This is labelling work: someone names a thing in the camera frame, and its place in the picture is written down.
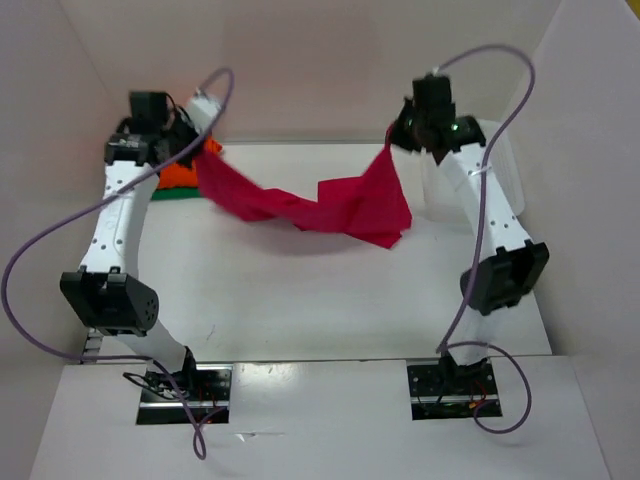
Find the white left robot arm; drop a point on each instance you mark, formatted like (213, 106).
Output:
(105, 291)

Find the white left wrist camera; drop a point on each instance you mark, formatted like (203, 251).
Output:
(202, 110)

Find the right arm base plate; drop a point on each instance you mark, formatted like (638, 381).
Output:
(439, 389)

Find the pink t-shirt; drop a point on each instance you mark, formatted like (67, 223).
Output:
(370, 207)

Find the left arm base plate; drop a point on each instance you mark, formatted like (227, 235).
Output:
(208, 398)

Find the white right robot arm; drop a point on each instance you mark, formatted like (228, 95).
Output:
(506, 262)

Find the green t-shirt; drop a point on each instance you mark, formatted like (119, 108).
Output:
(175, 194)

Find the orange t-shirt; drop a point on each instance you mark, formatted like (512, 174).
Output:
(179, 176)

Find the white plastic basket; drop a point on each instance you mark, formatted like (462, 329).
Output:
(443, 205)

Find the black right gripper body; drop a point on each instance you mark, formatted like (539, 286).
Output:
(406, 128)

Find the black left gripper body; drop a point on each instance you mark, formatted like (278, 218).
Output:
(179, 132)

